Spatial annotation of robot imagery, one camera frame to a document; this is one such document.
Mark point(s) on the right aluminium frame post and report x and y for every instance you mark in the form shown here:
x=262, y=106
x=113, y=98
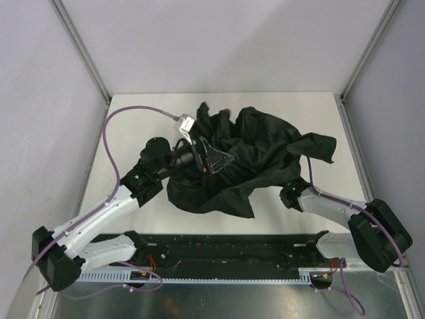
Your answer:
x=385, y=22

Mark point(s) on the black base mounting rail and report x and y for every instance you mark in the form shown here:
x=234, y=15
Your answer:
x=232, y=256

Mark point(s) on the left aluminium frame post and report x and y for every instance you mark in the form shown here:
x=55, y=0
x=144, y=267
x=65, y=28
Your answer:
x=72, y=32

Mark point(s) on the aluminium frame post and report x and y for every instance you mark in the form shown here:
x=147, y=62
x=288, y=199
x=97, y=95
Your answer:
x=385, y=22
x=72, y=32

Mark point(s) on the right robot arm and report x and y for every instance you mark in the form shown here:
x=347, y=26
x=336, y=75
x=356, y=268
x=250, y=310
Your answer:
x=376, y=236

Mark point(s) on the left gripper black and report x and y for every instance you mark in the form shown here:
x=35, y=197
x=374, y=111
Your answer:
x=201, y=156

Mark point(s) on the black folding umbrella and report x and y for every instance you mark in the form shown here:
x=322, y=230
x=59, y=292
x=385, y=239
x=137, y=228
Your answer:
x=266, y=151

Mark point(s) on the grey slotted cable duct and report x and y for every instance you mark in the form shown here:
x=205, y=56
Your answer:
x=132, y=276

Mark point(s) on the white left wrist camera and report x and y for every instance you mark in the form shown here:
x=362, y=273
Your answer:
x=186, y=123

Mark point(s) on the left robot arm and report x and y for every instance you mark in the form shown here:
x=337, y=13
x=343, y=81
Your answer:
x=63, y=254

